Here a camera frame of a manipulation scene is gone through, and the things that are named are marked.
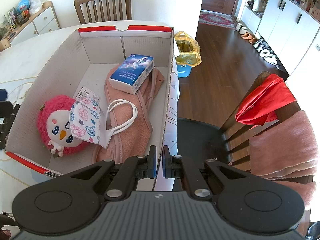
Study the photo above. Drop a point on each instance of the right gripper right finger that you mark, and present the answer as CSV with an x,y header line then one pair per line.
x,y
171,164

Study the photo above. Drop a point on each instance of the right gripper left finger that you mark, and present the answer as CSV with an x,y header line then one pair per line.
x,y
147,164

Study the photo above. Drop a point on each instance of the red and white cardboard box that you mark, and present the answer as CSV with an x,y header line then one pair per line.
x,y
83,61

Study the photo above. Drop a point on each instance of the wooden chair with black seat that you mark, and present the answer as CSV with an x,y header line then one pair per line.
x,y
228,143

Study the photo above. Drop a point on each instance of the patterned face mask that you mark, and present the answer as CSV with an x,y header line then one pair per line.
x,y
89,123

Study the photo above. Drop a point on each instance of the blue tissue box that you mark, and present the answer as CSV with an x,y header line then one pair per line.
x,y
131,73

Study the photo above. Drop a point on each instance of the pink owl plush toy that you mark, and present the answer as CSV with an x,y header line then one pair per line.
x,y
54,127

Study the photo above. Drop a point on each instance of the red cloth on chair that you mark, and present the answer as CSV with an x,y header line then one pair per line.
x,y
260,106

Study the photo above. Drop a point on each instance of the blue bin with yellow bag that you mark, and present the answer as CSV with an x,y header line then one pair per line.
x,y
189,54

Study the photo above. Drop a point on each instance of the pink towel on chair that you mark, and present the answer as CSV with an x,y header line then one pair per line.
x,y
288,150

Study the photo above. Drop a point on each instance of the red patterned rug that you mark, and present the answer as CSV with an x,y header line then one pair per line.
x,y
216,19

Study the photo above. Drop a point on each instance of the wooden chair behind table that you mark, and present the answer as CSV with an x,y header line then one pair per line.
x,y
90,11

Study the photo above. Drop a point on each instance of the white tall cabinet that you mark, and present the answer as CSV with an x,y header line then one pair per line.
x,y
287,29

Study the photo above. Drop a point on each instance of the white drawer sideboard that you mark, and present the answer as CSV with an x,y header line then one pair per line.
x,y
42,22

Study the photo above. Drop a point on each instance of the white handbag on shelf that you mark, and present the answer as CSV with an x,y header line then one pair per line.
x,y
258,5

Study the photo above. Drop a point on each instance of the white plastic bag on sideboard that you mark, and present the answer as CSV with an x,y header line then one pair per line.
x,y
35,6

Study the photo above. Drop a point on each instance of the blue globe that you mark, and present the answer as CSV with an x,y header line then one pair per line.
x,y
22,5

